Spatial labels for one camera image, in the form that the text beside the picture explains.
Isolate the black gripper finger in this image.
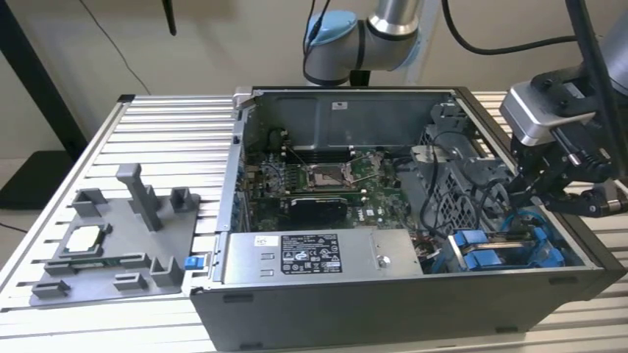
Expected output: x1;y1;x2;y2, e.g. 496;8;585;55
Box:
504;138;556;209
532;161;628;218

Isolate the gray metal disk bay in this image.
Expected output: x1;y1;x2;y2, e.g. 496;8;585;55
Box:
400;102;588;275

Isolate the blue empty disk carrier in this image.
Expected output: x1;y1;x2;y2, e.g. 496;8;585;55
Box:
462;249;565;272

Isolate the green motherboard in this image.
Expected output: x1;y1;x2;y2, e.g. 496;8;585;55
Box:
242;146;418;231

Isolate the metal socket cover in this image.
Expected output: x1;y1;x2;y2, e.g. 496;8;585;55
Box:
341;151;386;185

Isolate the CPU socket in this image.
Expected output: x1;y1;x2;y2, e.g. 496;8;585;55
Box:
306;163;344;190

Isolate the gray power supply unit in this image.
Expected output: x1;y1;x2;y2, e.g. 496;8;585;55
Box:
214;227;424;286

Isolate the black graphics card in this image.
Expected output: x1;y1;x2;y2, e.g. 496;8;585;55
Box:
286;196;350;226

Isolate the black open PC case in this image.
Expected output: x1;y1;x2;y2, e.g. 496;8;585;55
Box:
188;85;628;352

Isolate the black slim antenna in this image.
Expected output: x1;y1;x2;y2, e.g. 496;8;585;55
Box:
161;0;178;37

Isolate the gray plastic parts rack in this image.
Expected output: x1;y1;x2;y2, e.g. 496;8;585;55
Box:
28;163;202;306

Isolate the green RAM stick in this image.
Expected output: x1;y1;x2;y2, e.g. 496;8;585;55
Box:
68;257;148;271

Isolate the silver CPU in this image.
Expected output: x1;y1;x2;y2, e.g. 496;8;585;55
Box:
64;224;108;255

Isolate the black monitor stand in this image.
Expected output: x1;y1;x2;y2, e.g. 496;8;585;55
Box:
0;0;92;211

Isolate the light blue wire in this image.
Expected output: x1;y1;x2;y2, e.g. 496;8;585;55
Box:
502;207;548;240

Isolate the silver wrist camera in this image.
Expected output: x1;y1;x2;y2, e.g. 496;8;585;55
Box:
498;82;597;147

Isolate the thick black camera cable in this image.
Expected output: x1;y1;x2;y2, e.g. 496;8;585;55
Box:
440;0;582;55
562;0;618;163

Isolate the thin wire locking lever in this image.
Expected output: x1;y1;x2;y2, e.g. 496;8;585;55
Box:
289;146;314;168

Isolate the thin bluish cable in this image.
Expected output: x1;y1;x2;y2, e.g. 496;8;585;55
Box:
77;0;150;95

